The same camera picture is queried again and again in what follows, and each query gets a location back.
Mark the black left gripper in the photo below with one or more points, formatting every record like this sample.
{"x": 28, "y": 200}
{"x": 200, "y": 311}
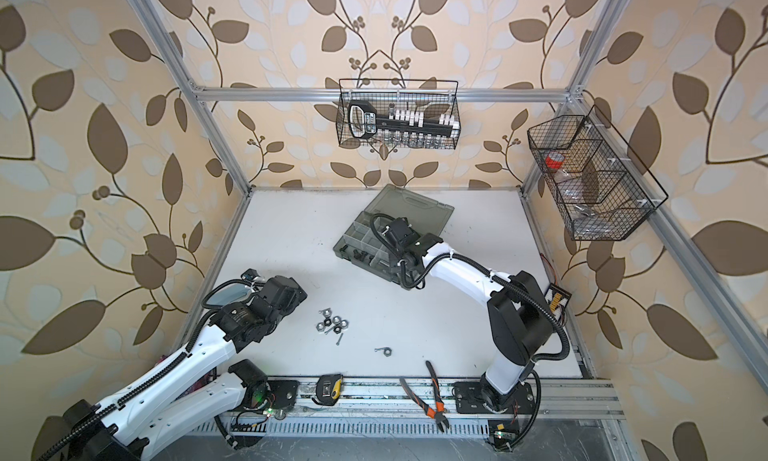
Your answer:
{"x": 296, "y": 300}

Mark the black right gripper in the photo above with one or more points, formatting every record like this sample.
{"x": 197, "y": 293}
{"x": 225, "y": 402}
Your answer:
{"x": 397, "y": 268}

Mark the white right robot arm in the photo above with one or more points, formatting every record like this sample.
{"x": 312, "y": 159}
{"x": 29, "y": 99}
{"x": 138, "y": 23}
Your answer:
{"x": 525, "y": 329}

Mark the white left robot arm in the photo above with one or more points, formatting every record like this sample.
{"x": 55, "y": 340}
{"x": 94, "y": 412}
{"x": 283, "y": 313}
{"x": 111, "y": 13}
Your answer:
{"x": 199, "y": 382}

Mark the pile of silver nuts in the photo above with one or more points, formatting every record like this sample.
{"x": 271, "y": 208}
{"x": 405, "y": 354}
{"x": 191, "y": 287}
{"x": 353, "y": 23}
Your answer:
{"x": 332, "y": 323}

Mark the grey plastic organizer box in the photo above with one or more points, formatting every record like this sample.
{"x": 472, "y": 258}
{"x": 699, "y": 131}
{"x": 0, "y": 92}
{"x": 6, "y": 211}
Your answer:
{"x": 363, "y": 245}

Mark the yellow black tape measure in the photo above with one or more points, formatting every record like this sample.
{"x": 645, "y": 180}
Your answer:
{"x": 328, "y": 389}

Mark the yellow black multimeter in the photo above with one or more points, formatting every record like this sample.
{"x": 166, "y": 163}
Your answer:
{"x": 558, "y": 300}

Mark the red capped bottle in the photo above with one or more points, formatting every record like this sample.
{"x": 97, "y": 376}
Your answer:
{"x": 554, "y": 161}

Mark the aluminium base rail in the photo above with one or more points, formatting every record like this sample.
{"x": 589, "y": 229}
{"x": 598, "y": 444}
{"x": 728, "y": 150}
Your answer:
{"x": 381, "y": 407}

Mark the socket set on rail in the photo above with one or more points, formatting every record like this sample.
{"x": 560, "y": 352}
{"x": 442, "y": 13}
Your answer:
{"x": 365, "y": 122}

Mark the black wire basket back wall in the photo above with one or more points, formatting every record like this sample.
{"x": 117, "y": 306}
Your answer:
{"x": 432, "y": 95}

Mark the black wire basket wall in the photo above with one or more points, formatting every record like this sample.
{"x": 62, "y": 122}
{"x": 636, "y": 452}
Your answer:
{"x": 605, "y": 190}
{"x": 432, "y": 95}

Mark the black wire basket right wall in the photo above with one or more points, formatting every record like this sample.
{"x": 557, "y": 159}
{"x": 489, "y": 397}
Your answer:
{"x": 605, "y": 190}

